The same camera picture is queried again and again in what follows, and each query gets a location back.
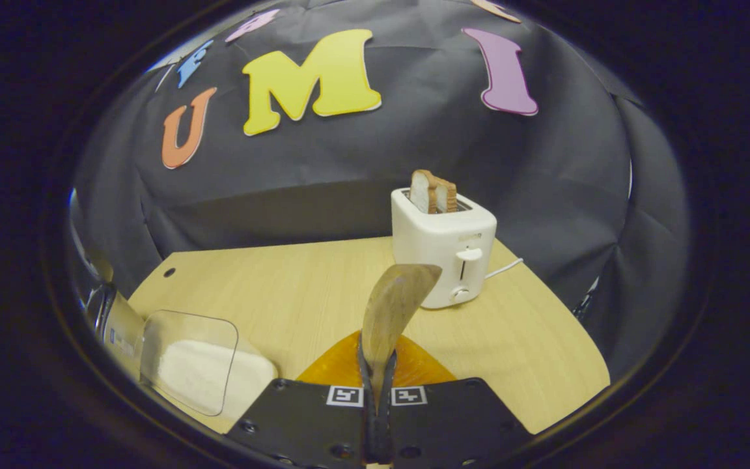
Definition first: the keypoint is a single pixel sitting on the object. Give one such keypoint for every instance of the black backdrop cloth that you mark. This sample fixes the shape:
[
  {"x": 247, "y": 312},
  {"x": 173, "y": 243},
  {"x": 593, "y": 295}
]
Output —
[{"x": 349, "y": 176}]

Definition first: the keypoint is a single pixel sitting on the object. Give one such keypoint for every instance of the toast bread slice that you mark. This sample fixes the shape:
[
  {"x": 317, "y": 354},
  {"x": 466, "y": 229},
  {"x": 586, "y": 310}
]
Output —
[
  {"x": 422, "y": 192},
  {"x": 448, "y": 197}
]

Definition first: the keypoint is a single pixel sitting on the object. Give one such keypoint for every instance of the clear plastic container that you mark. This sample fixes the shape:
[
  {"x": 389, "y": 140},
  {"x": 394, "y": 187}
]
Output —
[{"x": 186, "y": 352}]

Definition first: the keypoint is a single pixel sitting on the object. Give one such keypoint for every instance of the silver black rice cooker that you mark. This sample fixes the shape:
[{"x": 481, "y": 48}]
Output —
[{"x": 121, "y": 329}]

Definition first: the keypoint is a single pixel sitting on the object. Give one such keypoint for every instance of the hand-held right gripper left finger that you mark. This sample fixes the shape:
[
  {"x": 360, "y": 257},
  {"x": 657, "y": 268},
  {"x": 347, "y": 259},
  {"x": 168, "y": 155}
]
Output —
[{"x": 303, "y": 423}]

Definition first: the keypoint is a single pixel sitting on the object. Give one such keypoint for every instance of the white toaster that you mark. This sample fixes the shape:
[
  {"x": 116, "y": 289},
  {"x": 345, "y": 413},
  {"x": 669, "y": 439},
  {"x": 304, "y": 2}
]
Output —
[{"x": 437, "y": 251}]

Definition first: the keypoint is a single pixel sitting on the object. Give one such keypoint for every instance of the wooden spoon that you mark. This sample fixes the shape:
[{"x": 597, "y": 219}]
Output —
[{"x": 394, "y": 306}]

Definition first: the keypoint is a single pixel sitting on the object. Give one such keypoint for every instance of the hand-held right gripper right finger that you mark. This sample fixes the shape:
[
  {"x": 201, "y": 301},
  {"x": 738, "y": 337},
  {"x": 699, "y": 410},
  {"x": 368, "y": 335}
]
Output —
[{"x": 453, "y": 423}]

